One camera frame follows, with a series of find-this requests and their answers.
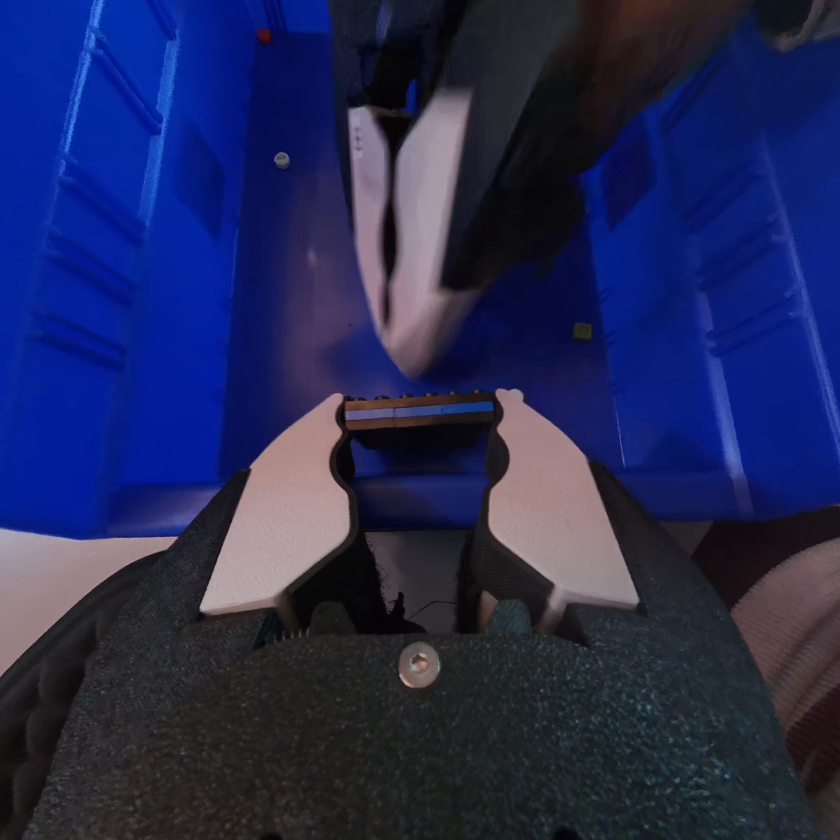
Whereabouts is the person's right hand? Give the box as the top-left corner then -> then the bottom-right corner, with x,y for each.
558,0 -> 762,172

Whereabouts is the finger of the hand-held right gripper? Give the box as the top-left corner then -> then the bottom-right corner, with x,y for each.
346,105 -> 399,330
384,87 -> 485,382

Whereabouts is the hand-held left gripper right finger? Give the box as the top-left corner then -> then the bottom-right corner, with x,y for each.
474,387 -> 642,636

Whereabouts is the person's leg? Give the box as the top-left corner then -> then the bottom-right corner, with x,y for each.
689,505 -> 840,840

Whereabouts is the black blue brick plate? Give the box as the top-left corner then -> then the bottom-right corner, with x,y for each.
343,392 -> 500,454

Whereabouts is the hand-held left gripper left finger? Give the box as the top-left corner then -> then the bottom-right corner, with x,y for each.
199,392 -> 361,634

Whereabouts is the blue plastic bin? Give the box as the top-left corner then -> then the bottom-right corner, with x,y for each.
0,0 -> 840,540

